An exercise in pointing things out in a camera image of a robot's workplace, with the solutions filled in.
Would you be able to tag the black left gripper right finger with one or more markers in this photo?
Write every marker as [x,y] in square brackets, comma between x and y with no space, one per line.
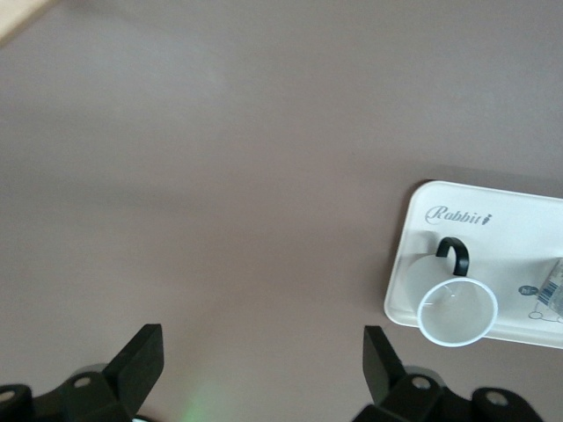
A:
[387,387]

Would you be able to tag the cream plastic tray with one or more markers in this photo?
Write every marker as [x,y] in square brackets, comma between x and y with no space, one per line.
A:
[497,220]

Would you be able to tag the blue milk carton green cap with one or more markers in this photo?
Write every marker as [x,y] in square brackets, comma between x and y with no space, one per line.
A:
[555,290]

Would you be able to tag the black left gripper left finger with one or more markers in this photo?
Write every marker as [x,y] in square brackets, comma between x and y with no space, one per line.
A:
[127,373]

